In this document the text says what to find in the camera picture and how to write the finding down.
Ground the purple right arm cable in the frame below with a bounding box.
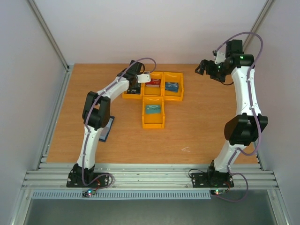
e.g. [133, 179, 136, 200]
[214, 31, 263, 203]

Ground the aluminium rail frame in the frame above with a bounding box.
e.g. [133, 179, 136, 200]
[22, 163, 279, 190]

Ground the left controller board with LEDs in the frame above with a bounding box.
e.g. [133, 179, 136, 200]
[82, 189, 97, 197]

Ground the controller board with leds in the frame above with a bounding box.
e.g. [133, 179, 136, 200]
[82, 189, 97, 197]
[210, 189, 227, 196]

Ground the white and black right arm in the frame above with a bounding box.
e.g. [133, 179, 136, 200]
[189, 39, 268, 188]

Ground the teal credit card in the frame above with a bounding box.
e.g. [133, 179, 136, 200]
[145, 105, 161, 115]

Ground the orange bin back left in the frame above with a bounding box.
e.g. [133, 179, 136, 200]
[122, 71, 142, 99]

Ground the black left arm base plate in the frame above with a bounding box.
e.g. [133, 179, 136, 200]
[66, 172, 111, 188]

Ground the red credit card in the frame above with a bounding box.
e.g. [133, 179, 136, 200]
[145, 79, 161, 88]

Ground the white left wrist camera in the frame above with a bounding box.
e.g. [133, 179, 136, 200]
[137, 73, 151, 83]

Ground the orange bin back middle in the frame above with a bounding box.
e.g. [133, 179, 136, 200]
[142, 72, 163, 96]

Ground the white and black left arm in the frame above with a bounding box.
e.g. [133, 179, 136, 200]
[67, 60, 145, 187]

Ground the blue card holder wallet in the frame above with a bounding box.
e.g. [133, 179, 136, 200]
[99, 116, 115, 142]

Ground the orange bin front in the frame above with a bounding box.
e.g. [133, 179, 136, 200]
[142, 96, 165, 129]

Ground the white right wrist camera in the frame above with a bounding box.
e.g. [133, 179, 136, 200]
[213, 50, 226, 65]

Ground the blue credit card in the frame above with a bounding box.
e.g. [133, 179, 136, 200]
[165, 82, 179, 93]

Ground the right controller board with LEDs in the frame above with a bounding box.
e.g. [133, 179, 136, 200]
[210, 189, 227, 196]

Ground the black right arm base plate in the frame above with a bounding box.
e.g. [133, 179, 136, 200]
[191, 172, 234, 188]

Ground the black VIP credit card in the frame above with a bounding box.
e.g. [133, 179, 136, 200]
[127, 87, 141, 95]

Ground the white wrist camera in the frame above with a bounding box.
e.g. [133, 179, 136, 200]
[213, 50, 226, 65]
[137, 73, 151, 83]

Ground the grey slotted cable duct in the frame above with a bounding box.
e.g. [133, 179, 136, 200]
[31, 190, 211, 200]

